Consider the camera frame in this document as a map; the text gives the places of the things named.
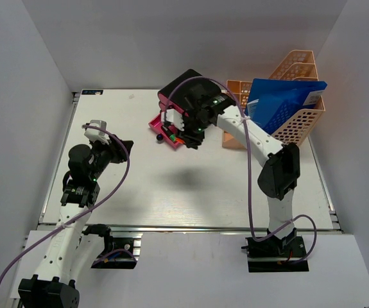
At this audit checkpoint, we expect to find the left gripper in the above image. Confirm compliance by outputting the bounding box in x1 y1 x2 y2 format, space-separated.
89 134 134 181

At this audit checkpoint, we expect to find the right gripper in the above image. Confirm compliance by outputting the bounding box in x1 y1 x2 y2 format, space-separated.
176 114 212 148

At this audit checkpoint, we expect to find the orange highlighter marker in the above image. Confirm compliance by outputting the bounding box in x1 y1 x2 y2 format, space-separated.
175 137 185 144

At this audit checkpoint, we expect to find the green highlighter marker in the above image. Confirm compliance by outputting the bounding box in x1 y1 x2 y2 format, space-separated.
161 125 176 143

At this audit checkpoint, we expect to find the black pink drawer organizer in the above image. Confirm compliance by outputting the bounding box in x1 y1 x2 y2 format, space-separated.
149 69 221 149

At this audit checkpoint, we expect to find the blue plastic folder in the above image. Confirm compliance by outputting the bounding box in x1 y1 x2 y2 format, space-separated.
245 78 327 134

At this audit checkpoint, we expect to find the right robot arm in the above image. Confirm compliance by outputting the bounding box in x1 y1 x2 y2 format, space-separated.
168 70 300 256

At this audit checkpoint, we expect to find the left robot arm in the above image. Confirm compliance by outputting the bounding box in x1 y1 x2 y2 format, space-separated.
18 133 133 307

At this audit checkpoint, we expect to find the black label sticker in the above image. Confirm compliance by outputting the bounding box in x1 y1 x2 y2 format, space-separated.
81 89 103 96

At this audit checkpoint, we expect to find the peach file rack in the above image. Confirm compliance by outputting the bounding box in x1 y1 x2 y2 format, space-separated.
227 50 325 146

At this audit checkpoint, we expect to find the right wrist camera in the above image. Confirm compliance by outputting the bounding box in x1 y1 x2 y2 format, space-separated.
160 108 184 132

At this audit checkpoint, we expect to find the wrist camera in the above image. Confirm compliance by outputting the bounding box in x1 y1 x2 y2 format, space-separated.
160 108 184 132
83 120 109 145

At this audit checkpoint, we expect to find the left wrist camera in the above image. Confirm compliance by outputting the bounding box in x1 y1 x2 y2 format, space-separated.
83 120 109 145

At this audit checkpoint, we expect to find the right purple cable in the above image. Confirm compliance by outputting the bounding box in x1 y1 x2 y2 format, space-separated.
161 76 318 266

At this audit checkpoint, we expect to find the purple cable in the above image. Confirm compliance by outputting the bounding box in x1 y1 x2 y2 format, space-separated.
161 76 318 266
0 126 137 308

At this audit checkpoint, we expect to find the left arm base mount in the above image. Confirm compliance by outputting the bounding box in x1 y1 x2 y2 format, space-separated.
82 224 141 270

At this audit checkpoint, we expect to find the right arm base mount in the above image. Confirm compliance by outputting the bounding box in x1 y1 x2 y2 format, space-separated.
241 236 309 273

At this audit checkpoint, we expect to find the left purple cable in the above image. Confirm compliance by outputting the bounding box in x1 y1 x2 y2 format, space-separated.
0 126 137 308

